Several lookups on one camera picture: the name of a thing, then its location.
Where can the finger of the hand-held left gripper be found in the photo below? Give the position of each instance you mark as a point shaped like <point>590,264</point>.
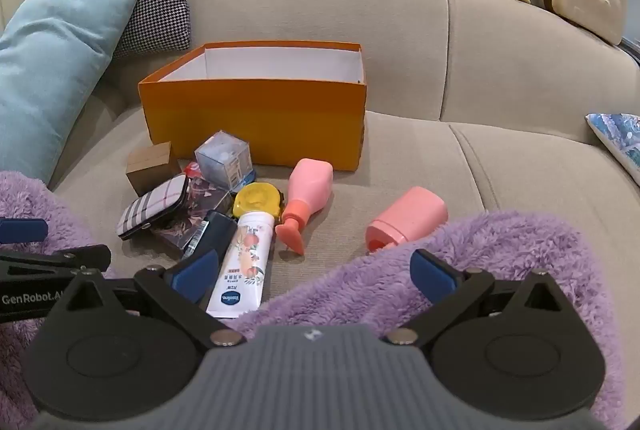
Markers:
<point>22,231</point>
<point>55,260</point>

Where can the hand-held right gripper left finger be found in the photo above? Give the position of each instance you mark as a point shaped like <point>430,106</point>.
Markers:
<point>192,272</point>

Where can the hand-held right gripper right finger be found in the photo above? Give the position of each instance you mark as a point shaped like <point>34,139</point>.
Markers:
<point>432,272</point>

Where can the black bottle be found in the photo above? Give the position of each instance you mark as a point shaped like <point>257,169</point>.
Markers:
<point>212,230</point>

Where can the white floral tube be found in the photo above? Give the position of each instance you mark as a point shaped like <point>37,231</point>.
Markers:
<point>245,260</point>

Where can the pink cup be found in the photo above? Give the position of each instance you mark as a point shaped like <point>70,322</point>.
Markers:
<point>410,217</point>

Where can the dark painting-print box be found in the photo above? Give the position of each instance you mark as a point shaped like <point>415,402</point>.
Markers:
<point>200,205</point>

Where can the plaid zip case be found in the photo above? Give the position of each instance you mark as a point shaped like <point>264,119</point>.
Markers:
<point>150,210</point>

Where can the yellow tape measure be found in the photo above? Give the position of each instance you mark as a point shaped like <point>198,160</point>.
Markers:
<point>255,200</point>

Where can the red and blue packet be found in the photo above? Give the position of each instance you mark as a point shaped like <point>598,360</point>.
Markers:
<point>191,168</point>

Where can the small brown cardboard box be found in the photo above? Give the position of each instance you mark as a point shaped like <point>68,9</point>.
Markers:
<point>150,167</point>

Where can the clear plastic cube box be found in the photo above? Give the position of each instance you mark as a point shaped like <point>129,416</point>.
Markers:
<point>222,159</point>

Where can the pink spray bottle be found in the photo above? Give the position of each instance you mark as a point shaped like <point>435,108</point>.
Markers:
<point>307,190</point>

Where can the orange cardboard box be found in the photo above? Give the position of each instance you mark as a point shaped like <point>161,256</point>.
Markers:
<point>250,119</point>

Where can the purple fluffy blanket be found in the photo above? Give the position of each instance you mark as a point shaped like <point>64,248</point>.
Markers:
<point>500,250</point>

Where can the light blue pillow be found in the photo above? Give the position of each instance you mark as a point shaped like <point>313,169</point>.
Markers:
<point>50,74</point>

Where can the beige sofa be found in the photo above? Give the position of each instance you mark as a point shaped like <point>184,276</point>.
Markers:
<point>400,59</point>

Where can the blue patterned cushion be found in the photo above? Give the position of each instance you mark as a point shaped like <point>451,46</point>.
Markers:
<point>620,139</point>

